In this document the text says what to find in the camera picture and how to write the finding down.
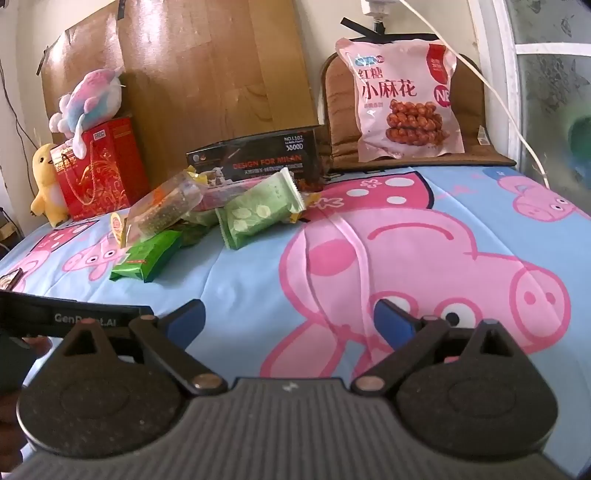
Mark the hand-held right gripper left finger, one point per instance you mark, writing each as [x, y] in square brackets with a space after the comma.
[188, 319]

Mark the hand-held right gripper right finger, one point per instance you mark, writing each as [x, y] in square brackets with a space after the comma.
[392, 319]

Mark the bright green snack packet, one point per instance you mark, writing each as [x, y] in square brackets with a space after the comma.
[143, 258]

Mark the person's left hand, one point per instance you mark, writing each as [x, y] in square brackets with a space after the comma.
[38, 346]

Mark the cartoon pig printed bedsheet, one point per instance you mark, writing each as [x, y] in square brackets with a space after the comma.
[231, 286]

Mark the dark green snack packet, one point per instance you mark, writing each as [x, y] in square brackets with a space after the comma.
[194, 233]

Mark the clear seed bar packet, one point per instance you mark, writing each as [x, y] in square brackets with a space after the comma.
[161, 207]

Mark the pink snack packet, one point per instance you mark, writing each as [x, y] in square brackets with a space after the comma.
[217, 196]

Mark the yellow plush duck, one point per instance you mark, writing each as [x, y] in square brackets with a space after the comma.
[46, 184]

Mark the light green cucumber packet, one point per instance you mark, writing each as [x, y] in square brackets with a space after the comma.
[258, 207]

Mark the yellow snack wrapper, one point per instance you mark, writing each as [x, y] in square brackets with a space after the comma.
[308, 199]

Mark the red gift bag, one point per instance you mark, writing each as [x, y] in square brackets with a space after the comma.
[111, 175]

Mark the black printed cardboard box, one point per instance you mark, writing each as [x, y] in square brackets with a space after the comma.
[263, 157]

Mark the brown seat cushion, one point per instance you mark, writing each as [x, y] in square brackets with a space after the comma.
[341, 115]

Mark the pink and blue plush toy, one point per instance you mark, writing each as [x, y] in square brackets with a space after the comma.
[92, 97]

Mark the large pink snack bag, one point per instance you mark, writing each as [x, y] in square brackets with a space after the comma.
[401, 92]

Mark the dark wooden panel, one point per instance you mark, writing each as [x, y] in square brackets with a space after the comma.
[78, 55]

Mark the frosted window pane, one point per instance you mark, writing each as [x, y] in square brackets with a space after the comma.
[554, 92]

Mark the white window frame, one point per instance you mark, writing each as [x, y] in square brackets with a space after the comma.
[501, 69]

